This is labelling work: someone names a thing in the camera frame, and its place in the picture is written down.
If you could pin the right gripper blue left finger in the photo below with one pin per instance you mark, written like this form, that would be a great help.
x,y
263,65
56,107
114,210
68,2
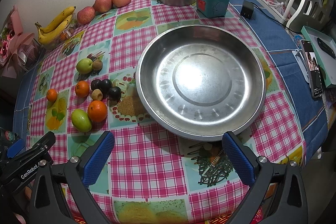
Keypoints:
x,y
81,172

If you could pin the yellow banana bunch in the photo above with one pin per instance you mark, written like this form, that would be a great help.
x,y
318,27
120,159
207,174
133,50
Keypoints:
x,y
58,23

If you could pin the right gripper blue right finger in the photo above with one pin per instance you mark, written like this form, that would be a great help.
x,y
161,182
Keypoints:
x,y
253,171

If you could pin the small orange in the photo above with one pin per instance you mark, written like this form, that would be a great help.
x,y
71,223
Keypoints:
x,y
51,95

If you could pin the medium orange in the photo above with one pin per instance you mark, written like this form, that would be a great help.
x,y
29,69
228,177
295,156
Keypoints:
x,y
82,89

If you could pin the black power adapter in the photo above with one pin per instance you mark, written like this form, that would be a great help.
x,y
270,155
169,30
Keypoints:
x,y
247,9

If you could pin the bottle with 28 label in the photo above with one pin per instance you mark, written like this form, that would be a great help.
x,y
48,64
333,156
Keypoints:
x,y
8,138

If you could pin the teal white box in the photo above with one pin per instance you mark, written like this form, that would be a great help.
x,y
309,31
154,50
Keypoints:
x,y
324,60

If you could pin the large orange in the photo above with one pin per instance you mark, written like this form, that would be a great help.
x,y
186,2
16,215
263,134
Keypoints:
x,y
97,111

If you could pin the clear plastic fruit tray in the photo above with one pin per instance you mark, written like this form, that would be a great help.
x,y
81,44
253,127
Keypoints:
x,y
63,36

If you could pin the white plastic chair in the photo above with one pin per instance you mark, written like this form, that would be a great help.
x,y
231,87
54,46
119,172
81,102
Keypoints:
x,y
312,13

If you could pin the pink flower bouquet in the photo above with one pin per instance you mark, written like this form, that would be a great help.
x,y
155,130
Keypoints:
x,y
18,48

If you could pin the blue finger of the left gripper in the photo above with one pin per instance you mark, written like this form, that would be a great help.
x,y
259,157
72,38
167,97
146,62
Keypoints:
x,y
15,148

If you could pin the blue denim table cover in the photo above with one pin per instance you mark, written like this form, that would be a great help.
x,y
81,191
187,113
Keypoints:
x,y
311,113

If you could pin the teal toy box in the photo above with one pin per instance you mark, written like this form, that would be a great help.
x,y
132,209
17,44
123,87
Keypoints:
x,y
212,8

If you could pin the red apple middle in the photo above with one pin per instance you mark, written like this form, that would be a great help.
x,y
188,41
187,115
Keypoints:
x,y
102,6

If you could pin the large steel basin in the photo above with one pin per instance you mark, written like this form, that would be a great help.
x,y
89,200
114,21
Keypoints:
x,y
200,81

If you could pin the smartphone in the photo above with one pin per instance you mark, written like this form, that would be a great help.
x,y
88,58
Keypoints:
x,y
313,72

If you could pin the dark plum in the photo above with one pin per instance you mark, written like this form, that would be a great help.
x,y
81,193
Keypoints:
x,y
95,84
104,86
114,93

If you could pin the brown kiwi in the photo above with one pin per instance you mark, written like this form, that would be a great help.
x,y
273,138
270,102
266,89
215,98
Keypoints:
x,y
97,95
97,65

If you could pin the green apple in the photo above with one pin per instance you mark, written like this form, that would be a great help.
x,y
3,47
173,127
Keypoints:
x,y
84,66
81,120

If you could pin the red apple left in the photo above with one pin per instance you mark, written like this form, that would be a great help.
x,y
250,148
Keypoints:
x,y
86,15

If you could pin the round sticker badge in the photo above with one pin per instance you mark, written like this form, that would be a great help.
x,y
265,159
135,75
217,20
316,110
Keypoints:
x,y
297,38

